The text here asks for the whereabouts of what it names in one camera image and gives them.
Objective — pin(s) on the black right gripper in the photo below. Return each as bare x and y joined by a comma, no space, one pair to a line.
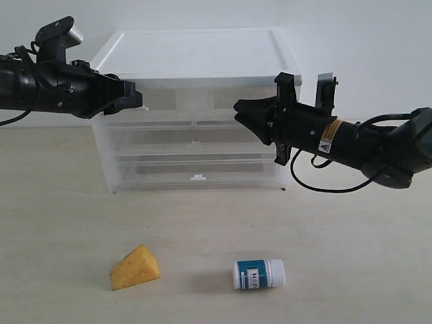
292,124

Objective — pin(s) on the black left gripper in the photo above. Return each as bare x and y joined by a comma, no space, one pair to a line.
82,92

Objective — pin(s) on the translucent top drawer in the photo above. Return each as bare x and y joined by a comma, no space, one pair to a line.
184,107

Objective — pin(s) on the teal label pill bottle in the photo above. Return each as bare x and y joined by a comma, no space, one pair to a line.
258,274

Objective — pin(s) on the yellow cheese wedge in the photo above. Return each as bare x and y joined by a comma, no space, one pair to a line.
137,267

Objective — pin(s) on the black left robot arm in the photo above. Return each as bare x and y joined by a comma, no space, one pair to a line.
19,86

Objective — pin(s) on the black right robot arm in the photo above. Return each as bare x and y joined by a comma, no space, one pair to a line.
387,149

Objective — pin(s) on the white plastic drawer cabinet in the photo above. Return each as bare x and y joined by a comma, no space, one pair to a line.
209,58

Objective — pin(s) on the translucent bottom drawer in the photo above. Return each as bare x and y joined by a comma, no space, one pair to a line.
155,172

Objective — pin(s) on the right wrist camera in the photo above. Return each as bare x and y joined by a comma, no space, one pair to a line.
325,92

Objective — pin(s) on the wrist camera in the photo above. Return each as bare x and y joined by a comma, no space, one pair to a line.
325,92
55,38

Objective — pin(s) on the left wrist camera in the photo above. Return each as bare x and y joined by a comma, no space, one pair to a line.
55,38

